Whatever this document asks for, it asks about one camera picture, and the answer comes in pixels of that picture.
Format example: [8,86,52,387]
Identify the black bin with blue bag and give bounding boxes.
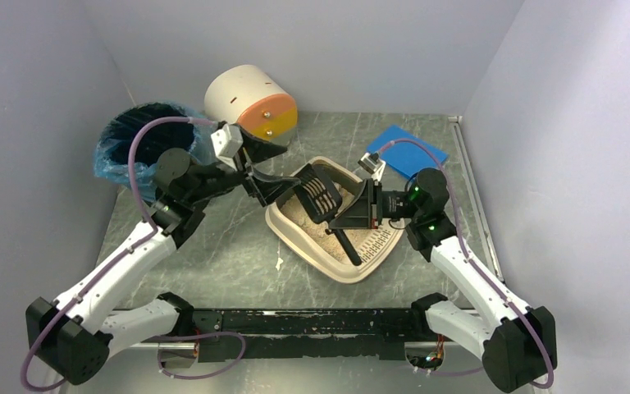
[93,101,217,203]

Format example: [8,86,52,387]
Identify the cylindrical mini drawer cabinet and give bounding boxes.
[203,65,299,144]

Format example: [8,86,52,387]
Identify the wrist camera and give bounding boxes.
[210,123,244,172]
[358,152,386,181]

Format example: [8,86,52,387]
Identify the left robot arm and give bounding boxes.
[21,124,297,392]

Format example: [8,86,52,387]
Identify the blue flat pad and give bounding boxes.
[366,126,449,179]

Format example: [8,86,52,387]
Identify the sand litter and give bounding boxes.
[280,182,373,263]

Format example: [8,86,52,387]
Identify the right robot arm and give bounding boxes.
[329,168,557,393]

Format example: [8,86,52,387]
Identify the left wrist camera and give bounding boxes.
[210,123,244,172]

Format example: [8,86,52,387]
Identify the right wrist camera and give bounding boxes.
[358,152,386,181]

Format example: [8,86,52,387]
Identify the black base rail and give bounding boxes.
[154,307,463,362]

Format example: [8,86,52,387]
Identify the black litter scoop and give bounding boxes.
[294,162,363,267]

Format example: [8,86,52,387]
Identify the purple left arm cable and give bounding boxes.
[19,116,219,392]

